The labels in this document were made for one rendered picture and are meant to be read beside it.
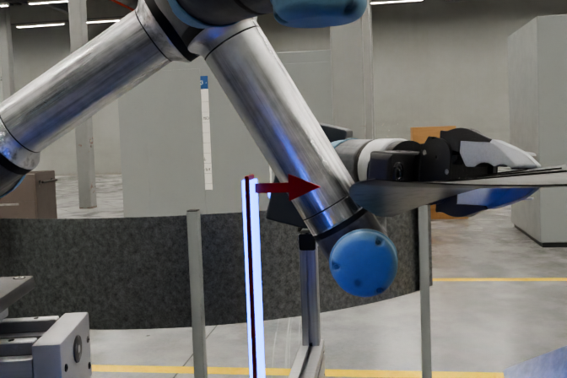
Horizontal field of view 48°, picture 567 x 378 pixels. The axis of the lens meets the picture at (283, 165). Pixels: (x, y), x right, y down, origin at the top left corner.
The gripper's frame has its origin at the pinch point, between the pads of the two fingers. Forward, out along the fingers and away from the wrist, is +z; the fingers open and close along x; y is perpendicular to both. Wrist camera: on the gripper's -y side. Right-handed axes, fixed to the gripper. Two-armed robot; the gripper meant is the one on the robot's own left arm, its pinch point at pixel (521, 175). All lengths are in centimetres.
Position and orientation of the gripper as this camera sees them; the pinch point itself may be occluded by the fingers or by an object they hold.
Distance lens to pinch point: 63.6
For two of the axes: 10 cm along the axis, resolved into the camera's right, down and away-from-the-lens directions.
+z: 4.8, 0.3, -8.8
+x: -0.6, 10.0, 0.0
